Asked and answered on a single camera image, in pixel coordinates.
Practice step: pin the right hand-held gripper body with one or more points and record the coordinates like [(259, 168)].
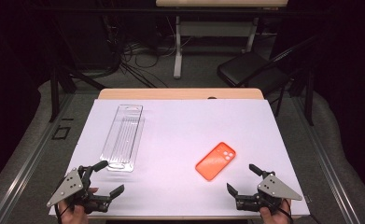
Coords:
[(272, 189)]

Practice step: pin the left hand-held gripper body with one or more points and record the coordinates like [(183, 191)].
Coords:
[(71, 186)]

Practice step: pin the orange phone case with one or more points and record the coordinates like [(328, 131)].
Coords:
[(215, 161)]

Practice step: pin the clear plastic slotted rack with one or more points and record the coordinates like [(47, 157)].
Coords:
[(124, 137)]

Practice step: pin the person's right hand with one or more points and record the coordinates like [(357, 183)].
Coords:
[(272, 217)]

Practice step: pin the person's left hand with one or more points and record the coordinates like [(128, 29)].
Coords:
[(77, 215)]

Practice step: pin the white table sheet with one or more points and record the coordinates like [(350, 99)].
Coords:
[(183, 130)]

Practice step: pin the black metal stand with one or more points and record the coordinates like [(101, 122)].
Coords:
[(309, 99), (54, 93)]

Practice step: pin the small black table grommet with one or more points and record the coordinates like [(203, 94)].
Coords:
[(212, 97)]

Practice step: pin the black folding chair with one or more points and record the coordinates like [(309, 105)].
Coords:
[(248, 68)]

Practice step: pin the light wooden table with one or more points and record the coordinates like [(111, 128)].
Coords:
[(177, 93)]

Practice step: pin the white-legged wooden desk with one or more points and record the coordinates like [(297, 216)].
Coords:
[(178, 46)]

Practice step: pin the metal floor rail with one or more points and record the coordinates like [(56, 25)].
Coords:
[(329, 168), (24, 168)]

